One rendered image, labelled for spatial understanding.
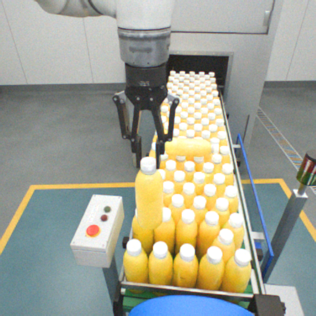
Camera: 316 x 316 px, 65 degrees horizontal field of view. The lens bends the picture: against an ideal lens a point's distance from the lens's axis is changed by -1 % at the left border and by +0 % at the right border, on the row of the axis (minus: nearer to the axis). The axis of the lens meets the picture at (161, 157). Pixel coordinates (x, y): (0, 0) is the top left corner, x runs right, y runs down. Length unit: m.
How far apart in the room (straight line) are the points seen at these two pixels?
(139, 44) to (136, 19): 0.04
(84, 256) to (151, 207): 0.27
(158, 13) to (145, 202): 0.41
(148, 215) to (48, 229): 1.75
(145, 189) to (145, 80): 0.26
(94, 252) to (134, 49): 0.55
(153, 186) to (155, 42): 0.32
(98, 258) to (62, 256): 1.36
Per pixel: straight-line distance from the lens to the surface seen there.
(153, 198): 0.62
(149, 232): 0.85
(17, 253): 2.30
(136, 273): 0.78
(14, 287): 2.14
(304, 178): 0.91
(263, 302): 0.81
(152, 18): 0.43
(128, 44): 0.45
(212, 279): 0.77
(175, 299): 0.52
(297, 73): 5.30
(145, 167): 0.58
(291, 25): 4.98
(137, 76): 0.46
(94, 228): 0.77
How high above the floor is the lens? 1.70
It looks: 36 degrees down
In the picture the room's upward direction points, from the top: straight up
